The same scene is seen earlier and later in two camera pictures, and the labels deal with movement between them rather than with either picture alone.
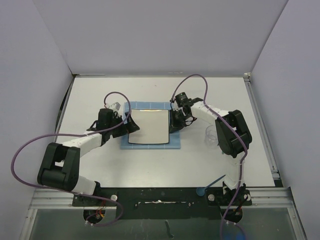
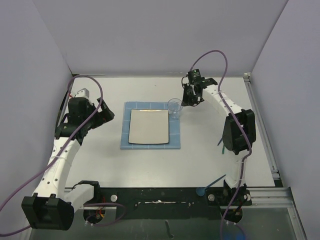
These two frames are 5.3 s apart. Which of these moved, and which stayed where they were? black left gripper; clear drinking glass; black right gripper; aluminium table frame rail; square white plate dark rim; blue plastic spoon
Moved: clear drinking glass; black left gripper; black right gripper
Stayed: aluminium table frame rail; blue plastic spoon; square white plate dark rim
